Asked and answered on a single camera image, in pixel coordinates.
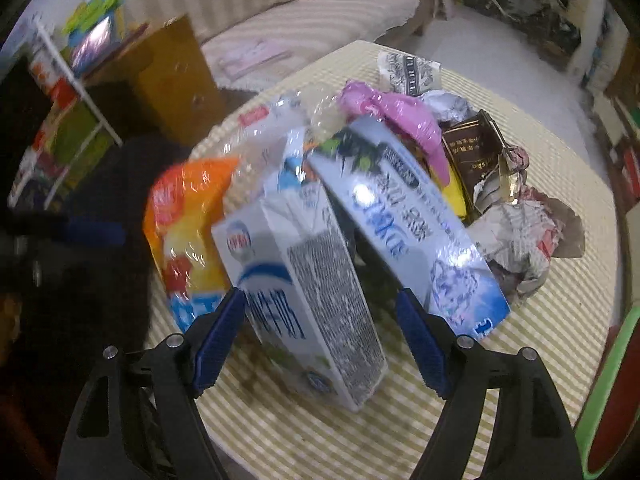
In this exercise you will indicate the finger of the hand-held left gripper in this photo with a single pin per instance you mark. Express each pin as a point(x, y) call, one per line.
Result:
point(95, 232)

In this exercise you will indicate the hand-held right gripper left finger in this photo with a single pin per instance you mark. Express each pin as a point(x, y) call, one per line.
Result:
point(220, 340)

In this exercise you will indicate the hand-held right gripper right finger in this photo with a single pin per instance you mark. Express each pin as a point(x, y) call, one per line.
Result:
point(422, 345)

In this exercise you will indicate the white blue milk carton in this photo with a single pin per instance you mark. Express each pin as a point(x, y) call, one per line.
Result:
point(300, 300)

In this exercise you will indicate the orange snack bag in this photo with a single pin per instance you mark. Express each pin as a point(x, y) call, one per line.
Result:
point(185, 220)

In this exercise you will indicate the reddish wrapper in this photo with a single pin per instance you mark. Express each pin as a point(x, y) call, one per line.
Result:
point(520, 240)

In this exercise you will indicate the yellow tea carton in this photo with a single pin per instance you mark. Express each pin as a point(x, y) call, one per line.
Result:
point(452, 190)

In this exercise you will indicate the red bin with green rim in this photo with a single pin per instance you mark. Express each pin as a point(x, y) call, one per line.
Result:
point(615, 410)

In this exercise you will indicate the black white patterned paper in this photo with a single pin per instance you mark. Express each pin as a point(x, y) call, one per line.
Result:
point(405, 70)

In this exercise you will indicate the white metal rack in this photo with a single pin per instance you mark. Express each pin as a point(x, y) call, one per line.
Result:
point(96, 108)

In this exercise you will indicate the yellow wooden cabinet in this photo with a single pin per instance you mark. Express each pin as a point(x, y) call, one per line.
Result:
point(170, 75)

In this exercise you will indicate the brown gold packet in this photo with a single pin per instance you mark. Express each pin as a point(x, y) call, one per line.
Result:
point(465, 150)

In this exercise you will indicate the clear plastic bag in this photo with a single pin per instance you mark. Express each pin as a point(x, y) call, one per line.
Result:
point(270, 130)

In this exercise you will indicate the colourful toy box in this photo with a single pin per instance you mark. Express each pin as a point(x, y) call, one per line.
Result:
point(95, 10)

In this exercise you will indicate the pink plastic bag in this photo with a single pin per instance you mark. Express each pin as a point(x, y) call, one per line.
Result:
point(405, 115)

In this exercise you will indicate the pink booklet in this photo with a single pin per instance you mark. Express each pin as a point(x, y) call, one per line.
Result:
point(250, 57)

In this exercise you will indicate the striped beige sofa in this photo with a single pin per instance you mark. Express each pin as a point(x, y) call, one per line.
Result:
point(300, 25)

